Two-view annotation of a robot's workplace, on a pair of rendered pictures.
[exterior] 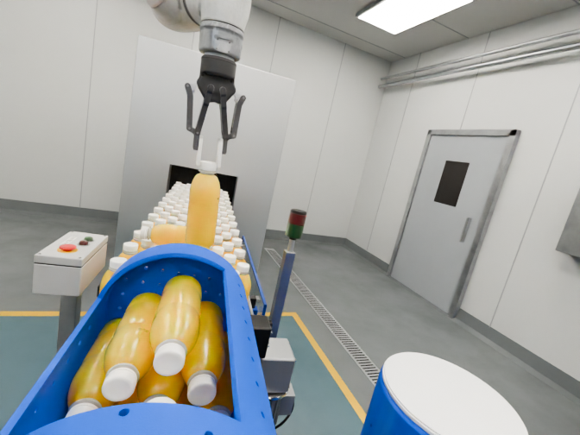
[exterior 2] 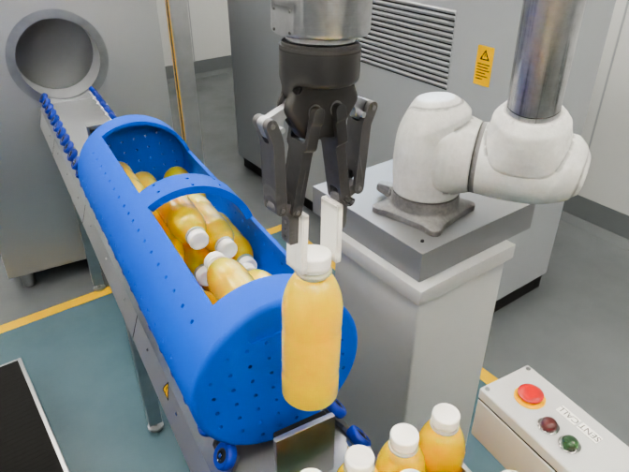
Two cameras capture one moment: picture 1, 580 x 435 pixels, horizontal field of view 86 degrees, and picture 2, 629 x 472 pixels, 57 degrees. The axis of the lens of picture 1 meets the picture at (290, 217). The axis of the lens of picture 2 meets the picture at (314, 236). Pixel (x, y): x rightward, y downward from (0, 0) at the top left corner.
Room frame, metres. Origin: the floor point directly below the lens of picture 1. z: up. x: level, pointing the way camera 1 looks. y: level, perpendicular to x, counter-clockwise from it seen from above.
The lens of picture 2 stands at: (1.23, 0.10, 1.74)
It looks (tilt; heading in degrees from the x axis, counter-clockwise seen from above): 32 degrees down; 167
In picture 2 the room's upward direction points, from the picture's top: straight up
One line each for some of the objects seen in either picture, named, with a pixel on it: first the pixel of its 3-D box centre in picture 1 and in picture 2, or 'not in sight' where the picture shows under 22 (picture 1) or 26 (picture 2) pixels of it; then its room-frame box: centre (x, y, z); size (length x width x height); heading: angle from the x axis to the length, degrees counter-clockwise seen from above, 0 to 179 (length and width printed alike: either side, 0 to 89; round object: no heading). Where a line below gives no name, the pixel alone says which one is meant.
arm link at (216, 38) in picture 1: (220, 44); (321, 5); (0.71, 0.22, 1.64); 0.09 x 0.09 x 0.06
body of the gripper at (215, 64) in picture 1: (217, 80); (318, 88); (0.71, 0.22, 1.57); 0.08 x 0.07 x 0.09; 113
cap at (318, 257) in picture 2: (208, 166); (314, 259); (0.72, 0.21, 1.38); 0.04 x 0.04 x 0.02
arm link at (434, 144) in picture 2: not in sight; (435, 144); (0.14, 0.62, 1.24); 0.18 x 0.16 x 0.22; 53
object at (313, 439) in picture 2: not in sight; (302, 450); (0.66, 0.21, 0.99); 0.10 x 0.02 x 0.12; 106
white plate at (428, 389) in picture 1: (449, 396); not in sight; (0.58, -0.41, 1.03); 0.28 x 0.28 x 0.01
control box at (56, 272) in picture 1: (74, 261); (549, 444); (0.78, 0.55, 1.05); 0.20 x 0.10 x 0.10; 16
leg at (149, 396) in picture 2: not in sight; (142, 364); (-0.32, -0.15, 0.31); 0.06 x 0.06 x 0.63; 16
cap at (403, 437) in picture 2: not in sight; (403, 438); (0.75, 0.33, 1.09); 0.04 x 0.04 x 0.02
